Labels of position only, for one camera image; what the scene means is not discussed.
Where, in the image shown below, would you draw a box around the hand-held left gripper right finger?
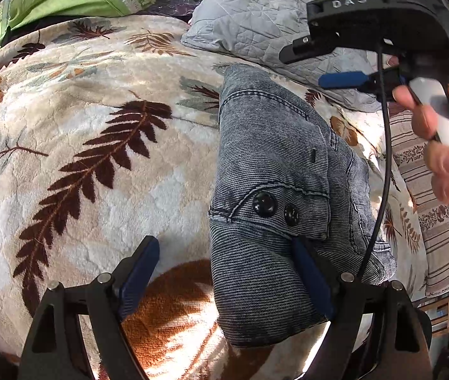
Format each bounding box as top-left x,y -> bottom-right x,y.
292,237 -> 433,380

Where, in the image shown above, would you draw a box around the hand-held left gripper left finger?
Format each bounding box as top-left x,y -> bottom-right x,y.
18,235 -> 160,380

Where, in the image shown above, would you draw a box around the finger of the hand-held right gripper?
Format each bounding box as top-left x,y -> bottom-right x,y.
318,69 -> 401,96
279,33 -> 341,65

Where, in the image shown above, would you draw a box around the grey denim pants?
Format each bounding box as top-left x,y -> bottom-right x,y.
208,63 -> 397,349

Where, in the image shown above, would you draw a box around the person's right hand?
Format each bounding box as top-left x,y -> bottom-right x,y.
393,80 -> 449,203

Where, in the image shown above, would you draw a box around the grey quilted pillow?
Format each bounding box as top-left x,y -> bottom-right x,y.
181,0 -> 383,113

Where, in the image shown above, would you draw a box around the striped patterned bedsheet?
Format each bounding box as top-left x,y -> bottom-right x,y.
389,109 -> 449,297

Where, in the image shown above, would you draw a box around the wooden furniture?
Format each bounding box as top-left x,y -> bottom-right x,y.
418,285 -> 449,337

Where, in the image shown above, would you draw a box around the leaf print fleece blanket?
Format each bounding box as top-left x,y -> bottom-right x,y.
0,14 -> 427,380

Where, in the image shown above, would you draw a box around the black cable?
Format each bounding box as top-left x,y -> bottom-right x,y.
355,41 -> 392,283

